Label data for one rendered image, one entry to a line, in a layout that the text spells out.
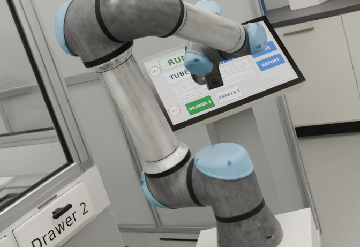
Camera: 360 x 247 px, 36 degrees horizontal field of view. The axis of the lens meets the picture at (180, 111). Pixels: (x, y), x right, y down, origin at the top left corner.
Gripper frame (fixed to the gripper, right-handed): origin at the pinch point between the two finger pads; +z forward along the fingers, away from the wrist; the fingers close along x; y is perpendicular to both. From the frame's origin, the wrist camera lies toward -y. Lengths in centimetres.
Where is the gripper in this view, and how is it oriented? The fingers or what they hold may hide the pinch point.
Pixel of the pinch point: (203, 83)
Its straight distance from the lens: 176.5
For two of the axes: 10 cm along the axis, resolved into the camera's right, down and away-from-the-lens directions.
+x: -9.2, 3.5, -2.0
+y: -4.0, -8.1, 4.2
